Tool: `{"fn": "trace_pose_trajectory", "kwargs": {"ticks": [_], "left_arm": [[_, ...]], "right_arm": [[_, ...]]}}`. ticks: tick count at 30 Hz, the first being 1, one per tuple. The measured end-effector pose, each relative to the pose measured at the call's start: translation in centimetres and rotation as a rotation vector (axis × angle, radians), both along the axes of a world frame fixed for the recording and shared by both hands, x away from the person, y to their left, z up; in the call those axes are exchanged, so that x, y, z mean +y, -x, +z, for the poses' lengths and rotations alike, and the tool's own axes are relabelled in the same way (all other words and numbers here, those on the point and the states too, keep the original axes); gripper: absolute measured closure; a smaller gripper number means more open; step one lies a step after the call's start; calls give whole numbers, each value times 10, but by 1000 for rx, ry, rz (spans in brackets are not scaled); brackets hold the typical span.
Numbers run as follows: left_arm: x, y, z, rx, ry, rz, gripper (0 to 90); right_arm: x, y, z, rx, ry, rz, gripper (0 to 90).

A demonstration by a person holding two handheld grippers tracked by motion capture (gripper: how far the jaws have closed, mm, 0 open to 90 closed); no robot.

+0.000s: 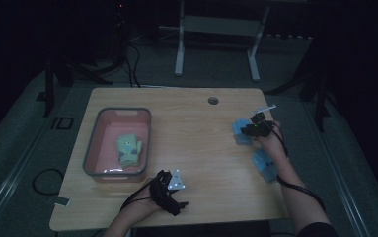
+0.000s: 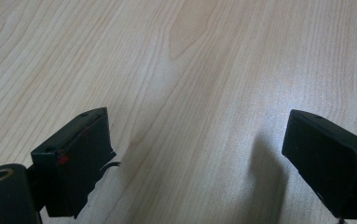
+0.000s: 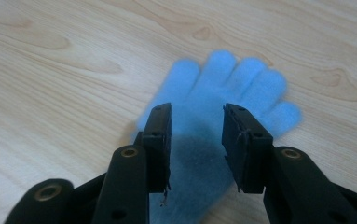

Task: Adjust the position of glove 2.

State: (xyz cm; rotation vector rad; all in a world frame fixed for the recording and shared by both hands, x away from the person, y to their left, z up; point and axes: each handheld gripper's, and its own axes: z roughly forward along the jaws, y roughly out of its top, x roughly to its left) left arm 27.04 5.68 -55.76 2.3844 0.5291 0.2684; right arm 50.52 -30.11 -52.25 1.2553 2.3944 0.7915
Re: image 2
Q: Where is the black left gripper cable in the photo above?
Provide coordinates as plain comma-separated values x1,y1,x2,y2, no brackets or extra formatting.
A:
100,161,121,173

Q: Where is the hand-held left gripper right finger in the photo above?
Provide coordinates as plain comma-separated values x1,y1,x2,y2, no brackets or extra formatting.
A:
281,109,357,220

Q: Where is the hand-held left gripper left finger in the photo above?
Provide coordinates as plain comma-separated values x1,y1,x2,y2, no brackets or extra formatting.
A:
31,106,117,219

